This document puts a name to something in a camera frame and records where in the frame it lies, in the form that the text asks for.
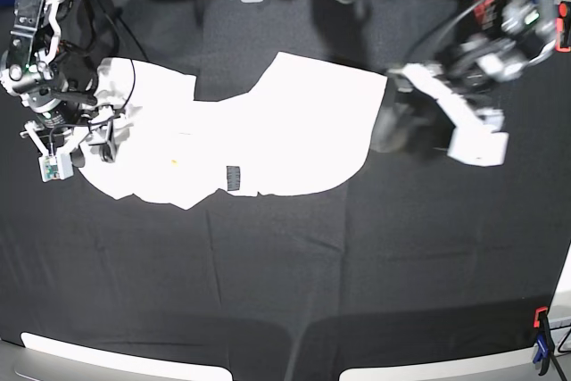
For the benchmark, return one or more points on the white printed t-shirt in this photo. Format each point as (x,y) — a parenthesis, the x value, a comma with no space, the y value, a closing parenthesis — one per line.
(305,127)

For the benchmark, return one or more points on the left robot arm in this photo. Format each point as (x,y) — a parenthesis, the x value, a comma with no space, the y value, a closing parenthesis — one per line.
(512,36)

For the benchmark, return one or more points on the black table cloth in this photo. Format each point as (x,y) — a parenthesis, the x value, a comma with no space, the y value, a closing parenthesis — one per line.
(416,259)

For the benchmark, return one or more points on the orange blue clamp near right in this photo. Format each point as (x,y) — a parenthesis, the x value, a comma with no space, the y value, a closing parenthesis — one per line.
(543,341)

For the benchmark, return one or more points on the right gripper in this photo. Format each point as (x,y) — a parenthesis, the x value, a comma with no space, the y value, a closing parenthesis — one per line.
(96,128)

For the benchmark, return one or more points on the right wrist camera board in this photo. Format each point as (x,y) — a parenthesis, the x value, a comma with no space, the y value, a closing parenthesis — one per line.
(55,167)

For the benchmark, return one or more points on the orange clamp far right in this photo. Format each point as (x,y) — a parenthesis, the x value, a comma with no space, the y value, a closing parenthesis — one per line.
(563,27)

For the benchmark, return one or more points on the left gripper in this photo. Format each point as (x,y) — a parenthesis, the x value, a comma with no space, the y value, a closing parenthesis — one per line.
(477,138)

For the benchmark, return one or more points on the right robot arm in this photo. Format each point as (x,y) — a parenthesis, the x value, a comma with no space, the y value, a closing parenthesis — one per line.
(49,66)

